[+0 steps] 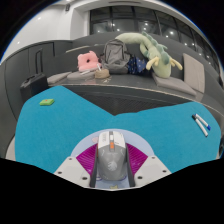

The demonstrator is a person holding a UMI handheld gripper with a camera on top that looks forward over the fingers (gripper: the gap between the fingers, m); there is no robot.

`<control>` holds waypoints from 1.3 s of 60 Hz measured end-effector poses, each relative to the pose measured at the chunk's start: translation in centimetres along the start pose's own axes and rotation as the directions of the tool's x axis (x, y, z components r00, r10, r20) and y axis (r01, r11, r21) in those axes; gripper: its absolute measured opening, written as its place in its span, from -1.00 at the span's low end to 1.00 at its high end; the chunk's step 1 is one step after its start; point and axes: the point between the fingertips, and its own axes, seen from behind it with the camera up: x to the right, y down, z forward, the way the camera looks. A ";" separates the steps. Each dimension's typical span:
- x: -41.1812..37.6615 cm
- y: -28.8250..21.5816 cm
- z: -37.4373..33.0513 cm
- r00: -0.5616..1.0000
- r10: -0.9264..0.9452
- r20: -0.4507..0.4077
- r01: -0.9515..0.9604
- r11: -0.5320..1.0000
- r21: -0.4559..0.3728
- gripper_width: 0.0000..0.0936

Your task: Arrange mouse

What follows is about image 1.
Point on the black suitcase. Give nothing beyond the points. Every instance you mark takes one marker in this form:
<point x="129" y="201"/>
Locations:
<point x="33" y="86"/>

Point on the flat grey seat cushion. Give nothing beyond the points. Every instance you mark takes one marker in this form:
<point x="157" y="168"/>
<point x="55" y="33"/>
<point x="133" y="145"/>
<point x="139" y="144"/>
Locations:
<point x="173" y="85"/>
<point x="58" y="77"/>
<point x="78" y="75"/>

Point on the small green eraser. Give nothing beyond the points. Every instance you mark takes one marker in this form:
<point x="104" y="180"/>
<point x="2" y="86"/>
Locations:
<point x="47" y="102"/>

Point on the pink plush cushion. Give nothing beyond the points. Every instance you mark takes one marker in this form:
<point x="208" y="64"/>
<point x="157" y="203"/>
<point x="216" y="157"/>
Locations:
<point x="85" y="65"/>

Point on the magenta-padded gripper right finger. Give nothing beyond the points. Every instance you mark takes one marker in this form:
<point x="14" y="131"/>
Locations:
<point x="151" y="168"/>

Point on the small brown pouch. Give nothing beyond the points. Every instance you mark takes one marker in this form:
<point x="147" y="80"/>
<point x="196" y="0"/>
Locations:
<point x="102" y="74"/>

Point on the white marker with black cap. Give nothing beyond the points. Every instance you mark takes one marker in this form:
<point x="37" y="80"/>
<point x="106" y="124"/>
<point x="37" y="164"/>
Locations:
<point x="201" y="126"/>

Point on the upright beige cushion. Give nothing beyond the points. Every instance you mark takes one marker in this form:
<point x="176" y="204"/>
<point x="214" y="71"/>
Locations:
<point x="194" y="71"/>

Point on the grey computer mouse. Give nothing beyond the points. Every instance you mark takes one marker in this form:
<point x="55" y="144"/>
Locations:
<point x="111" y="160"/>

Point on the grey backpack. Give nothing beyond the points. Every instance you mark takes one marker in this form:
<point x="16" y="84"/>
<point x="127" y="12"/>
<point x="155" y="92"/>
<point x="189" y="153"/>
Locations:
<point x="116" y="56"/>

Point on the white marker with blue cap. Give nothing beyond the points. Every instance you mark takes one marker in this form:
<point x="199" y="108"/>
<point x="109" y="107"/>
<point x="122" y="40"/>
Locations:
<point x="203" y="121"/>

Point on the green dragon plush toy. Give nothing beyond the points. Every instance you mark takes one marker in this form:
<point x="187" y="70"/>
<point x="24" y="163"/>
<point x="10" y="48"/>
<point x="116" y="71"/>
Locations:
<point x="160" y="63"/>

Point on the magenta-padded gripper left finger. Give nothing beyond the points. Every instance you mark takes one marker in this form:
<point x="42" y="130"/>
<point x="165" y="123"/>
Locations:
<point x="71" y="168"/>

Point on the dark blue patterned bag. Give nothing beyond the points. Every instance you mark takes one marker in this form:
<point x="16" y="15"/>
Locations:
<point x="136" y="65"/>

